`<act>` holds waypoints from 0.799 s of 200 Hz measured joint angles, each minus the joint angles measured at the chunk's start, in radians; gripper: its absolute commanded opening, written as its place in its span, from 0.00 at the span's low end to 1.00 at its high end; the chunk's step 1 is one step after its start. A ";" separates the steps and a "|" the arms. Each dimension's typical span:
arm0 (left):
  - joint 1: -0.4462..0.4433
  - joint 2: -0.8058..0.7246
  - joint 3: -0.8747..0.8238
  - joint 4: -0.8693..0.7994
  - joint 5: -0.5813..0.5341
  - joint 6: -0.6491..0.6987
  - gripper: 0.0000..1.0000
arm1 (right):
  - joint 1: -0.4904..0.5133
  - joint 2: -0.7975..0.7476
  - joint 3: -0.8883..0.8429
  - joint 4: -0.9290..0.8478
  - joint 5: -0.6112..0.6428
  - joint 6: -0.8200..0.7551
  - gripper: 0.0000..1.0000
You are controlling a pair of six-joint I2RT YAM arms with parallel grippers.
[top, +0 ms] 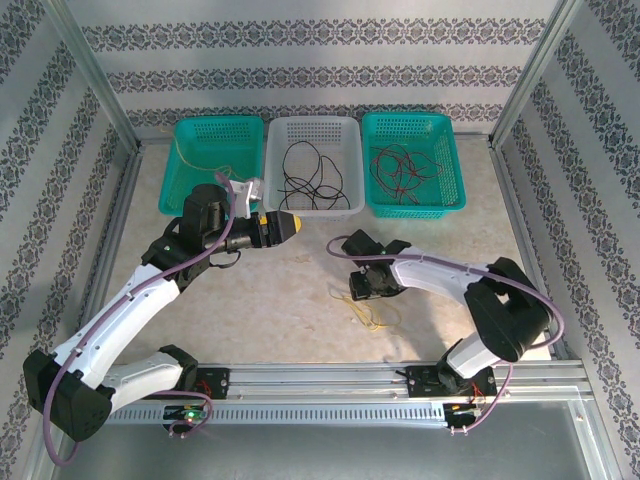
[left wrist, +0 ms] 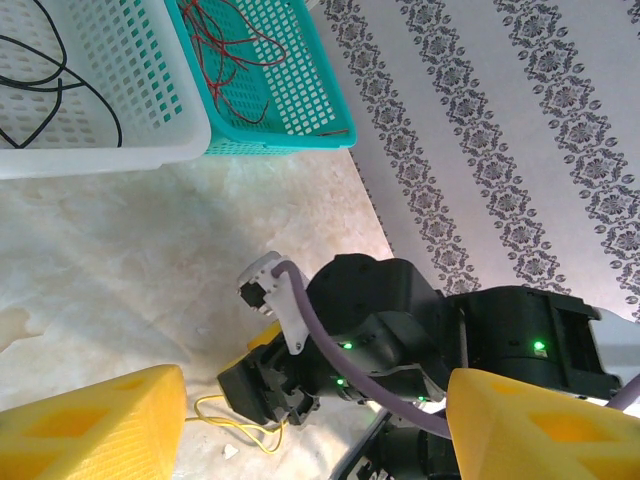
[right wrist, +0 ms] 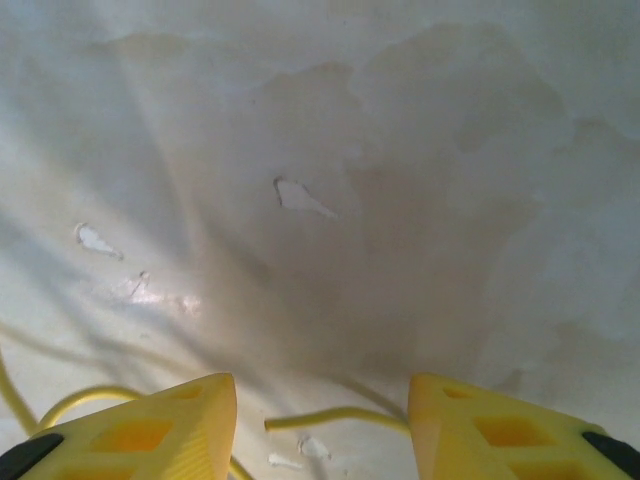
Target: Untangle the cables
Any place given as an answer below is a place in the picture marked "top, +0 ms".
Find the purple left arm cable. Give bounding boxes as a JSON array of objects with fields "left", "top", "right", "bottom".
[{"left": 42, "top": 172, "right": 236, "bottom": 467}]

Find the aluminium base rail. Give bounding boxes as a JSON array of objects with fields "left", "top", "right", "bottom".
[{"left": 110, "top": 357, "right": 594, "bottom": 401}]

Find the small circuit board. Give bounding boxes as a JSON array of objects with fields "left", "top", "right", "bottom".
[
  {"left": 163, "top": 405, "right": 209, "bottom": 421},
  {"left": 443, "top": 402, "right": 484, "bottom": 417}
]

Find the teal plastic basket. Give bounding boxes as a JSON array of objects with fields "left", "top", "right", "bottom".
[
  {"left": 158, "top": 115, "right": 265, "bottom": 225},
  {"left": 359, "top": 110, "right": 468, "bottom": 221}
]

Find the slotted metal cable duct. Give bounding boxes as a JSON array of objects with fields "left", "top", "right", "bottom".
[{"left": 107, "top": 401, "right": 501, "bottom": 426}]

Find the yellow cable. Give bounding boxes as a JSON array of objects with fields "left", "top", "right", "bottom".
[
  {"left": 329, "top": 284, "right": 404, "bottom": 333},
  {"left": 159, "top": 127, "right": 236, "bottom": 181}
]

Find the white plastic basket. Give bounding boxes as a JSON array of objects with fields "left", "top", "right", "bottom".
[{"left": 260, "top": 115, "right": 367, "bottom": 224}]

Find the aluminium side rail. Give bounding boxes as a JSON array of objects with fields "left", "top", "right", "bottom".
[
  {"left": 69, "top": 142, "right": 146, "bottom": 361},
  {"left": 489, "top": 142, "right": 581, "bottom": 364}
]

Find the aluminium frame post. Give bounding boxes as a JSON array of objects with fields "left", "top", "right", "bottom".
[
  {"left": 489, "top": 0, "right": 591, "bottom": 149},
  {"left": 42, "top": 0, "right": 144, "bottom": 151}
]

